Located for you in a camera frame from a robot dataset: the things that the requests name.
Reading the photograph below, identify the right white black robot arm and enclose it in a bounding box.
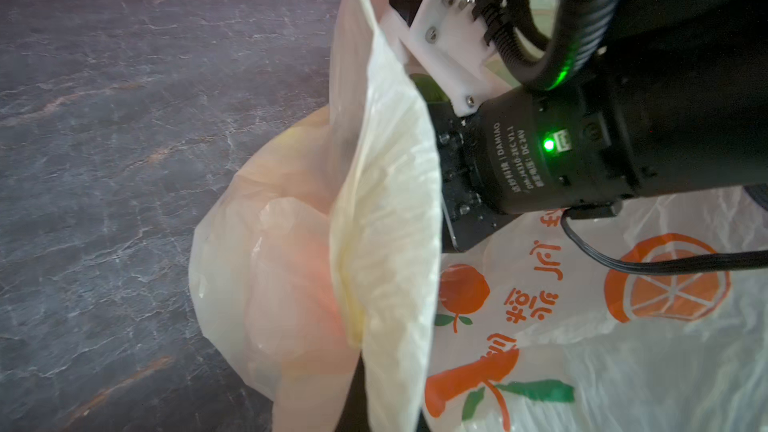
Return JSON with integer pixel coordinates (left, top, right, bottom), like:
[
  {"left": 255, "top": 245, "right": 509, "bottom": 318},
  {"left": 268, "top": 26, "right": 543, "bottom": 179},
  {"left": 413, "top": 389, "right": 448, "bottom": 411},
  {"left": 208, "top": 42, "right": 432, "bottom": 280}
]
[{"left": 428, "top": 0, "right": 767, "bottom": 253}]

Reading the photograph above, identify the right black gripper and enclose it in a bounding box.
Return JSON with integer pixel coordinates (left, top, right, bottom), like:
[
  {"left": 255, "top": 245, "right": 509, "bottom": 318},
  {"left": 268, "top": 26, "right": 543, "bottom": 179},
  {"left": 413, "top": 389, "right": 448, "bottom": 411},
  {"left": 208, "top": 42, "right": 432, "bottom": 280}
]
[{"left": 413, "top": 74, "right": 519, "bottom": 254}]

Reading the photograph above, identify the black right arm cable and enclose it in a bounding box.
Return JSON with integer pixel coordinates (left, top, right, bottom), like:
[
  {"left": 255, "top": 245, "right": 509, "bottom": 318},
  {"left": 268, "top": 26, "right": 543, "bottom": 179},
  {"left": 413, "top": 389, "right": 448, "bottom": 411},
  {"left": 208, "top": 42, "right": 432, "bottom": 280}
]
[{"left": 449, "top": 0, "right": 637, "bottom": 92}]

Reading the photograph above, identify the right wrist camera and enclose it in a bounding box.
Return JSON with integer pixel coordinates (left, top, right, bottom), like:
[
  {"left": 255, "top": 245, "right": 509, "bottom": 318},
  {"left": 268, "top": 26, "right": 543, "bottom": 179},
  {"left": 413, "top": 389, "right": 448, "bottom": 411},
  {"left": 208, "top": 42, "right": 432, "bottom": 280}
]
[{"left": 381, "top": 0, "right": 511, "bottom": 117}]

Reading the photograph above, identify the printed translucent plastic bag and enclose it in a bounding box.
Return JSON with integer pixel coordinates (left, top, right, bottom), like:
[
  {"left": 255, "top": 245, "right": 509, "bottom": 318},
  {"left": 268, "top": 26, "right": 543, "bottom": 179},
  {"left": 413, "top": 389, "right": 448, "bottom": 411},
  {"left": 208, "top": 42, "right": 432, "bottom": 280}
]
[{"left": 188, "top": 0, "right": 767, "bottom": 431}]

